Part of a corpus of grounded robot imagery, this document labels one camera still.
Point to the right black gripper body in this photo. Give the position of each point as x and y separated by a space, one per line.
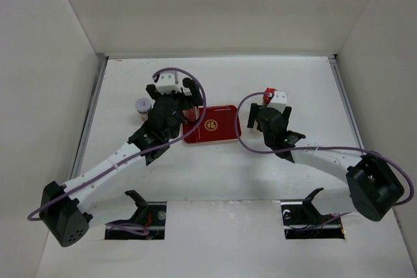
268 140

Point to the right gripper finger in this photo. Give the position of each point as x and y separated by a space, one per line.
286 115
254 110

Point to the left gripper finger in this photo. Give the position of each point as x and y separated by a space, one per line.
152 91
192 93

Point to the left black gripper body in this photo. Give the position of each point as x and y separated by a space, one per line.
182 105

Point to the black cap sauce bottle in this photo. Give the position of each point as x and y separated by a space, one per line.
192 114

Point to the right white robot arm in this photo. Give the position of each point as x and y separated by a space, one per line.
371 187

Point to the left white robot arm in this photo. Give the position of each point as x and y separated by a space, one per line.
105 194

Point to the white lid condiment jar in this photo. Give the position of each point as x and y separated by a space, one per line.
143 106

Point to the red lid spice jar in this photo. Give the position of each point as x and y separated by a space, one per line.
268 95

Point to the red rectangular tray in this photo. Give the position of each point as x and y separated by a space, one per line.
218 125

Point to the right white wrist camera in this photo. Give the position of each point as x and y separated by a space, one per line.
279 101

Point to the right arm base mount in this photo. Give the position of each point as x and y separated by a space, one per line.
302 221

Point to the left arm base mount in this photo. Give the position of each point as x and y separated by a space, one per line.
146 223

